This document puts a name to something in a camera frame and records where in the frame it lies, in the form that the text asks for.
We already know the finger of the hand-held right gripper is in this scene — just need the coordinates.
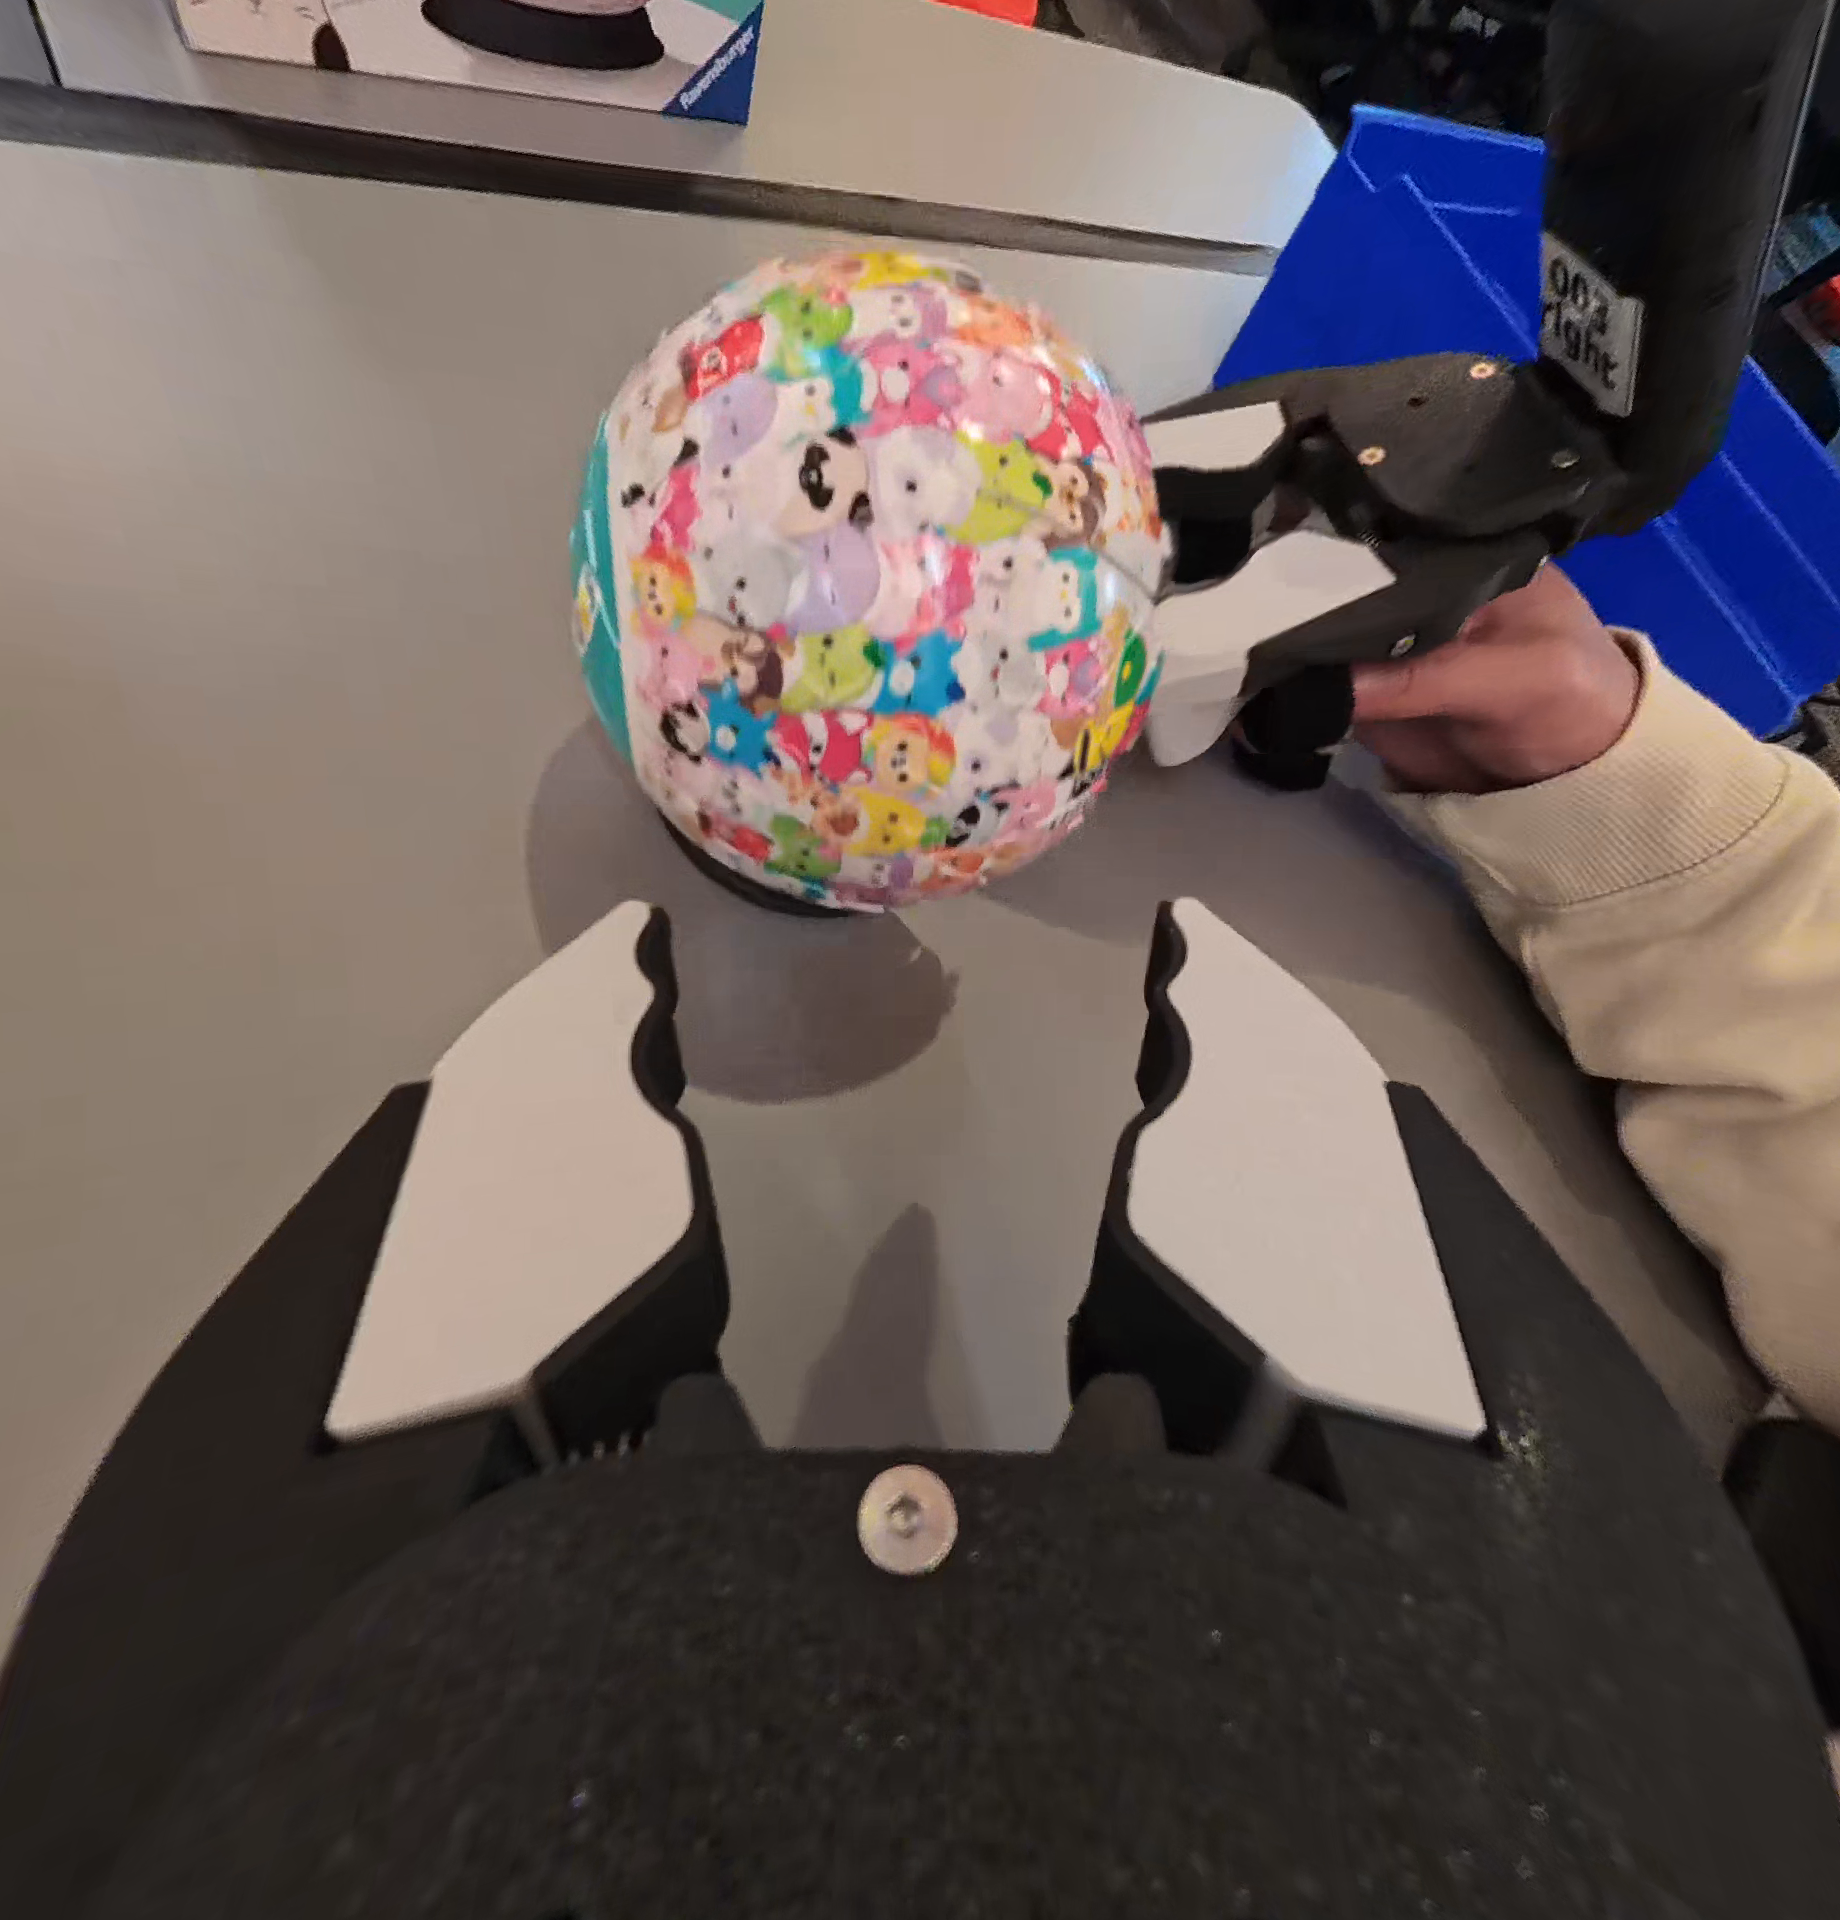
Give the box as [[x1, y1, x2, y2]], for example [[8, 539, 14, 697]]
[[1148, 524, 1397, 770], [1141, 399, 1321, 530]]

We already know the person's right forearm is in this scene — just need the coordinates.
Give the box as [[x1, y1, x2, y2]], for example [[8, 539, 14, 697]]
[[1377, 630, 1840, 1464]]

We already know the blue divided plastic bin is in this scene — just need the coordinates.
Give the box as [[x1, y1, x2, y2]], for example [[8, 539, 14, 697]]
[[1212, 106, 1840, 740]]

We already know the person's right hand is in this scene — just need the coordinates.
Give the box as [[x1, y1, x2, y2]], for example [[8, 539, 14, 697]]
[[1347, 563, 1645, 798]]

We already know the printed puzzle box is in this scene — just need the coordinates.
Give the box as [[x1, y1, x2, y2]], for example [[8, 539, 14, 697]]
[[170, 0, 768, 127]]

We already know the colourful puzzle ball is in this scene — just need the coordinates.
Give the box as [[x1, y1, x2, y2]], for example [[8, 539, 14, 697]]
[[570, 246, 1170, 915]]

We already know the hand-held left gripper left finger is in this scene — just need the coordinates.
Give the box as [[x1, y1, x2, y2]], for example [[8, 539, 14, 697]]
[[324, 900, 731, 1471]]

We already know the black ball stand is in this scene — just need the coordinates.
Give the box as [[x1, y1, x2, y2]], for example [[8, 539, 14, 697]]
[[662, 816, 861, 920]]

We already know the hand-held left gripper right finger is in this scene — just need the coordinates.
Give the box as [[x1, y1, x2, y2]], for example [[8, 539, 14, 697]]
[[1067, 898, 1488, 1471]]

